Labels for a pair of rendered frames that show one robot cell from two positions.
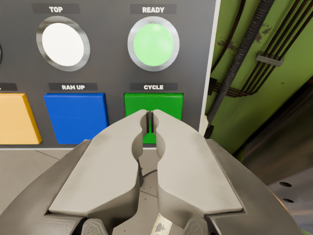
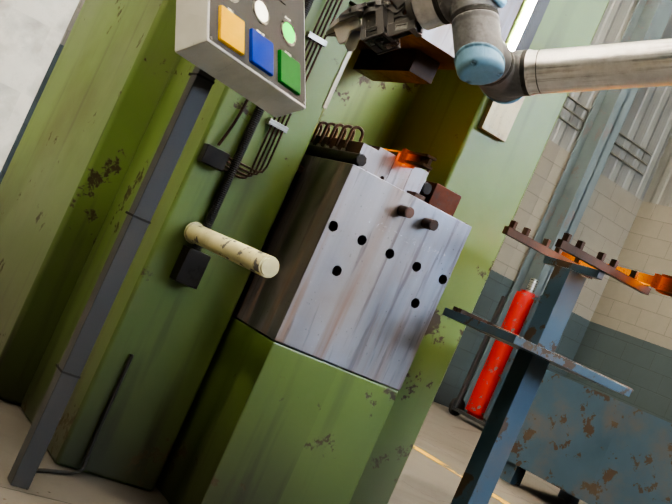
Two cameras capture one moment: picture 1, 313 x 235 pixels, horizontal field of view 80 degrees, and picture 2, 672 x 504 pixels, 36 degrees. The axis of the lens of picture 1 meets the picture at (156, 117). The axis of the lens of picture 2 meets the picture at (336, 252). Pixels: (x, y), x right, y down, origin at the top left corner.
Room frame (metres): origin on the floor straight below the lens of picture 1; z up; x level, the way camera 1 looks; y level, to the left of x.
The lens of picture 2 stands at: (-1.35, 1.56, 0.63)
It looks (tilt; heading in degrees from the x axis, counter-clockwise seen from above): 2 degrees up; 307
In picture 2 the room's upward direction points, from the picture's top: 24 degrees clockwise
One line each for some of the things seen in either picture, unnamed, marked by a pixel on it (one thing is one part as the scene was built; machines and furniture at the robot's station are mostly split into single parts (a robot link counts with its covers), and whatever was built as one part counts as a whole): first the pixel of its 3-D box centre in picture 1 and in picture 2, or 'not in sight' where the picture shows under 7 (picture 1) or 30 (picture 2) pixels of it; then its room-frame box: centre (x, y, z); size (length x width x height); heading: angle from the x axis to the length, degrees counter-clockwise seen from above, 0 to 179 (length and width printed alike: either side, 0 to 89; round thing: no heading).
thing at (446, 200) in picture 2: not in sight; (431, 198); (0.09, -0.63, 0.95); 0.12 x 0.09 x 0.07; 156
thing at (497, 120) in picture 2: not in sight; (504, 106); (0.10, -0.78, 1.27); 0.09 x 0.02 x 0.17; 66
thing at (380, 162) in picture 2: not in sight; (351, 160); (0.30, -0.53, 0.96); 0.42 x 0.20 x 0.09; 156
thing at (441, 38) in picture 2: not in sight; (407, 35); (0.30, -0.53, 1.32); 0.42 x 0.20 x 0.10; 156
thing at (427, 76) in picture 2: not in sight; (394, 66); (0.33, -0.56, 1.24); 0.30 x 0.07 x 0.06; 156
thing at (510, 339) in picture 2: not in sight; (535, 351); (-0.26, -0.82, 0.70); 0.40 x 0.30 x 0.02; 65
